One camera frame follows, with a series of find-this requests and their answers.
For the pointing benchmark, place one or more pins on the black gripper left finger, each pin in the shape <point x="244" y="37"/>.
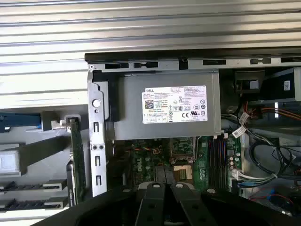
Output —
<point x="150" y="204"/>

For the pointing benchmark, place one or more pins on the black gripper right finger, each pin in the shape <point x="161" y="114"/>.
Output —
<point x="188" y="204"/>

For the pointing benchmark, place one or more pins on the dark RAM stick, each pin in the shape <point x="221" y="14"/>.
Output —
<point x="23" y="187"/>

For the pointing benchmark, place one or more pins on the CPU socket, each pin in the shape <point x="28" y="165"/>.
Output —
<point x="184" y="175"/>

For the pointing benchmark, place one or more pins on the green motherboard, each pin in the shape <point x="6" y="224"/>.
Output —
<point x="150" y="162"/>

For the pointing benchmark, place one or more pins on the metal socket cover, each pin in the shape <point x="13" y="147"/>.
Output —
<point x="181" y="160"/>

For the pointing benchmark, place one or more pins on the black Nvidia graphics card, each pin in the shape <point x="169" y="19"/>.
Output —
<point x="76" y="153"/>

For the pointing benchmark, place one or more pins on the grey parts rack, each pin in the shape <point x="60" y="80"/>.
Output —
<point x="55" y="184"/>

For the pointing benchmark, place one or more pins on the grey power supply unit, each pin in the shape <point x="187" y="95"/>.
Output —
<point x="131" y="106"/>

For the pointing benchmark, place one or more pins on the black open PC case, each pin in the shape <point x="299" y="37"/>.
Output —
<point x="141" y="57"/>

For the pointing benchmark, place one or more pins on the silver CPU chip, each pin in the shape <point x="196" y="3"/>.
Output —
<point x="7" y="162"/>

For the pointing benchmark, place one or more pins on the hard disk in blue carrier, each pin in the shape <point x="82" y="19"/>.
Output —
<point x="18" y="117"/>

